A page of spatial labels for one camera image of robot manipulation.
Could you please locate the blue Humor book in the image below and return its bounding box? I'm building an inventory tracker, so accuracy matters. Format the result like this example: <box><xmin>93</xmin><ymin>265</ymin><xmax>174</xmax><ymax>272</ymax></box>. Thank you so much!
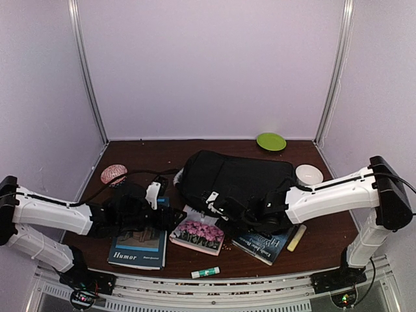
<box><xmin>107</xmin><ymin>211</ymin><xmax>168</xmax><ymax>270</ymax></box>

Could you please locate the right aluminium frame post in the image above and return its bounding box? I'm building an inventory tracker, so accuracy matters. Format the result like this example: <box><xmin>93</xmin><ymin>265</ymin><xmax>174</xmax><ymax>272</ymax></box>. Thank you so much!
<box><xmin>315</xmin><ymin>0</ymin><xmax>355</xmax><ymax>148</ymax></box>

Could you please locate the black student backpack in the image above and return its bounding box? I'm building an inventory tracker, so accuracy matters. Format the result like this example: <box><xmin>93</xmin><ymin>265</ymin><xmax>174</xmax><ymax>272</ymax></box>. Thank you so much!
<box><xmin>175</xmin><ymin>150</ymin><xmax>295</xmax><ymax>218</ymax></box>

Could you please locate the pink roses Designer Fate book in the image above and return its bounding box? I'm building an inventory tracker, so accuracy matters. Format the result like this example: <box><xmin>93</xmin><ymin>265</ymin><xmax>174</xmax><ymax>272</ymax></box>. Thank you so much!
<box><xmin>169</xmin><ymin>205</ymin><xmax>225</xmax><ymax>256</ymax></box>

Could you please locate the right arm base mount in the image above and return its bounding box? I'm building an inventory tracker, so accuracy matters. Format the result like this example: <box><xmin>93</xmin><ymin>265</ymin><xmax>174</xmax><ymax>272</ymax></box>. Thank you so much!
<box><xmin>311</xmin><ymin>267</ymin><xmax>367</xmax><ymax>294</ymax></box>

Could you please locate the left aluminium frame post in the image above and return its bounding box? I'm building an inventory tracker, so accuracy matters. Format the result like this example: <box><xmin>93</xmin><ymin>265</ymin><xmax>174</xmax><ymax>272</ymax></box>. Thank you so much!
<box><xmin>68</xmin><ymin>0</ymin><xmax>109</xmax><ymax>144</ymax></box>

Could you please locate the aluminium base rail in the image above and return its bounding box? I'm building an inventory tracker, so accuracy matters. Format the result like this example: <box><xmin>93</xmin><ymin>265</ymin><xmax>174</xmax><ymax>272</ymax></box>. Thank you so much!
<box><xmin>32</xmin><ymin>255</ymin><xmax>391</xmax><ymax>312</ymax></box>

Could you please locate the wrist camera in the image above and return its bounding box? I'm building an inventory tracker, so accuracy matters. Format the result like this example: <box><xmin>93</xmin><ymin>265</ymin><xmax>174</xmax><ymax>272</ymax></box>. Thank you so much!
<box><xmin>203</xmin><ymin>191</ymin><xmax>222</xmax><ymax>214</ymax></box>
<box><xmin>145</xmin><ymin>176</ymin><xmax>168</xmax><ymax>210</ymax></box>

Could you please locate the green plate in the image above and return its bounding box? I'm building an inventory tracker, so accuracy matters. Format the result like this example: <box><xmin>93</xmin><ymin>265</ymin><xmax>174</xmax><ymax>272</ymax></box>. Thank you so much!
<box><xmin>256</xmin><ymin>133</ymin><xmax>287</xmax><ymax>151</ymax></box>

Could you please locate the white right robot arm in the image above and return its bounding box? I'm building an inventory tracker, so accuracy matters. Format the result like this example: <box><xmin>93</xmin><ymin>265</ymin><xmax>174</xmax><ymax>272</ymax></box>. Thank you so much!
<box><xmin>208</xmin><ymin>156</ymin><xmax>414</xmax><ymax>287</ymax></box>

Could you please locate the dark Wuthering Heights book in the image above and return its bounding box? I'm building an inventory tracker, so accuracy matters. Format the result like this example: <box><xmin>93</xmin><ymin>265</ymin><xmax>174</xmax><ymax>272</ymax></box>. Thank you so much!
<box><xmin>231</xmin><ymin>226</ymin><xmax>297</xmax><ymax>266</ymax></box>

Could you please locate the white bowl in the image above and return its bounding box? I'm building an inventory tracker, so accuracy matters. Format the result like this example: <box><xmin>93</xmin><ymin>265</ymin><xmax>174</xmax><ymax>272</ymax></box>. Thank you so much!
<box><xmin>295</xmin><ymin>164</ymin><xmax>324</xmax><ymax>186</ymax></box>

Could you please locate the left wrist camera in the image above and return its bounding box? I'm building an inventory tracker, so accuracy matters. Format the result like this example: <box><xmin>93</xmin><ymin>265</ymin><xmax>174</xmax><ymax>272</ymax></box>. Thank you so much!
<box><xmin>145</xmin><ymin>176</ymin><xmax>168</xmax><ymax>210</ymax></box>

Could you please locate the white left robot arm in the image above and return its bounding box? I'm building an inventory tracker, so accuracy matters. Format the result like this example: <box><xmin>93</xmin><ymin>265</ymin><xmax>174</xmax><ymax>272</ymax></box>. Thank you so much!
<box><xmin>1</xmin><ymin>175</ymin><xmax>185</xmax><ymax>289</ymax></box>

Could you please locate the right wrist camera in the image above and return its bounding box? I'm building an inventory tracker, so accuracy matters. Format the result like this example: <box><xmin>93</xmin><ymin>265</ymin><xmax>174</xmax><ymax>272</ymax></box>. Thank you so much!
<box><xmin>203</xmin><ymin>191</ymin><xmax>222</xmax><ymax>214</ymax></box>

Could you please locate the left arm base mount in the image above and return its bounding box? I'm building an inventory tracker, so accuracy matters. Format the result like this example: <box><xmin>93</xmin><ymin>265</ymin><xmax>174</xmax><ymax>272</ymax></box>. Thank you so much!
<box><xmin>57</xmin><ymin>270</ymin><xmax>116</xmax><ymax>295</ymax></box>

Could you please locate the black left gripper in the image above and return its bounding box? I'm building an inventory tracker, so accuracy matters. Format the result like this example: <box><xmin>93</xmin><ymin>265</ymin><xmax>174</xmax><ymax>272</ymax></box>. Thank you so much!
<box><xmin>118</xmin><ymin>203</ymin><xmax>187</xmax><ymax>231</ymax></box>

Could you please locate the yellow highlighter marker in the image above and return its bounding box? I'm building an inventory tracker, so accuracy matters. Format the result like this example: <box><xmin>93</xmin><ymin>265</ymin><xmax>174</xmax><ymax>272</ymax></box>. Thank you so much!
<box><xmin>287</xmin><ymin>224</ymin><xmax>307</xmax><ymax>252</ymax></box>

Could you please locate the aluminium frame post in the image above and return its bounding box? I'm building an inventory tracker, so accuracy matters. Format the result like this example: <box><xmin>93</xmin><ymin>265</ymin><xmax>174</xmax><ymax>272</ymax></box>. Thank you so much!
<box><xmin>68</xmin><ymin>0</ymin><xmax>109</xmax><ymax>144</ymax></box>
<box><xmin>315</xmin><ymin>0</ymin><xmax>355</xmax><ymax>148</ymax></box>

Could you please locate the green white glue stick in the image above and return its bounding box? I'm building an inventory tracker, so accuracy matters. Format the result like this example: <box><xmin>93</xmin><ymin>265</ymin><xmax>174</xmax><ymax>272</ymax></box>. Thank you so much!
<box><xmin>191</xmin><ymin>266</ymin><xmax>220</xmax><ymax>279</ymax></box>

